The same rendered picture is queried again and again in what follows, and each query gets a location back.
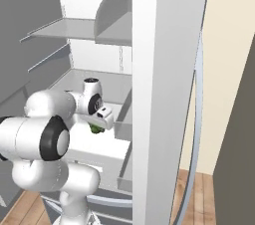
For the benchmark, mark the dark grey cabinet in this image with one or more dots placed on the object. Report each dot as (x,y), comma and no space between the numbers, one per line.
(237,152)

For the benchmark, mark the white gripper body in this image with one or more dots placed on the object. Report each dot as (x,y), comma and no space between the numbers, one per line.
(105,122)

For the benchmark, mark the grey door bin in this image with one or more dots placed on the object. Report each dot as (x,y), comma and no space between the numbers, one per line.
(124,126)
(126,176)

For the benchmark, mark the white fridge drawer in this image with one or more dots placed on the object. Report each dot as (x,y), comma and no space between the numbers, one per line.
(99,152)

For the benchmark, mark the white fridge door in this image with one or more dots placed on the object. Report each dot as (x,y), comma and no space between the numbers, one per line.
(166,69)

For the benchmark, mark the green avocado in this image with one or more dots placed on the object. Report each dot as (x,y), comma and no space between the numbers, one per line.
(96,129)

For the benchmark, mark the grey fridge shelf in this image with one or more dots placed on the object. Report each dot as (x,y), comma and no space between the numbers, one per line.
(53,57)
(113,84)
(63,29)

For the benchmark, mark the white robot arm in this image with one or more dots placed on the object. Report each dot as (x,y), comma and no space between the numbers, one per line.
(30,136)

